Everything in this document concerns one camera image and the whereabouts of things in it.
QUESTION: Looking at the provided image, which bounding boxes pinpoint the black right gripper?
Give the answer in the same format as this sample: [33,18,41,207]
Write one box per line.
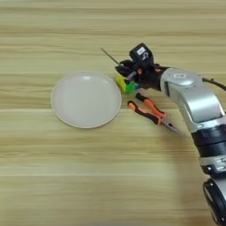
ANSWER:
[114,59,170,92]

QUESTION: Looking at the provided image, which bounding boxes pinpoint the multicolour puzzle cube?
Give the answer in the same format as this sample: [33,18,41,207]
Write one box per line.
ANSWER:
[115,73,140,94]

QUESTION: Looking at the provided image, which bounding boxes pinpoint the screwdriver with amber handle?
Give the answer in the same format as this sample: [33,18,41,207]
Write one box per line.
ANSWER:
[100,47,138,82]

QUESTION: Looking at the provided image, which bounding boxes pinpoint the orange and black pliers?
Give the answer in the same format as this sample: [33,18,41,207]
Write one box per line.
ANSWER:
[126,92,185,139]

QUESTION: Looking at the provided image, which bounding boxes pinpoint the black box with white label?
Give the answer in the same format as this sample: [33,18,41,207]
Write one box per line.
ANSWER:
[129,42,155,71]

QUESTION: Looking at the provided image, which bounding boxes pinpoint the round beige plate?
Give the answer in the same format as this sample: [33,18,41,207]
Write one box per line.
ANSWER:
[50,70,123,130]

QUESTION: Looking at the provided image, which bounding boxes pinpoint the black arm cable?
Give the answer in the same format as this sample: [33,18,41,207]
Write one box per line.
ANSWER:
[201,77,226,92]

